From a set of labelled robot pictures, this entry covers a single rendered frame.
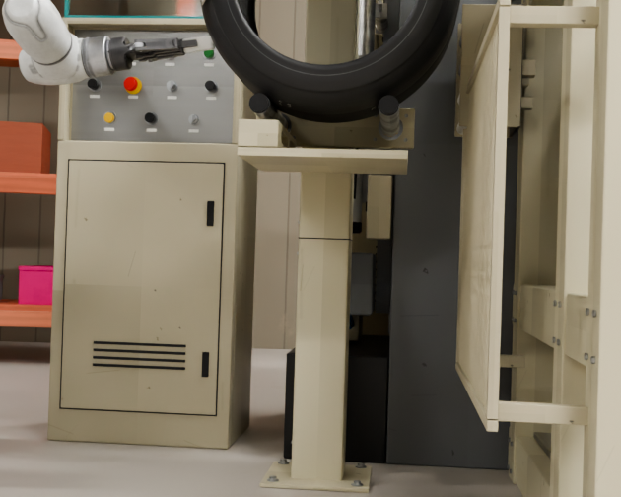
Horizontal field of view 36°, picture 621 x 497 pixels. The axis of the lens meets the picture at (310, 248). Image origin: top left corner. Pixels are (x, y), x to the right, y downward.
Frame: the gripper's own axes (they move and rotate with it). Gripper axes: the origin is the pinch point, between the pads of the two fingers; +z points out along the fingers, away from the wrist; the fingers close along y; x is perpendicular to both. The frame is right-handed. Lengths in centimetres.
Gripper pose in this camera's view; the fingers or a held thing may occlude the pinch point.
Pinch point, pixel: (198, 43)
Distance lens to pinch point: 224.9
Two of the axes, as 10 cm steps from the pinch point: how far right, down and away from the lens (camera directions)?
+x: 1.0, 9.9, -0.2
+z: 9.9, -1.0, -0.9
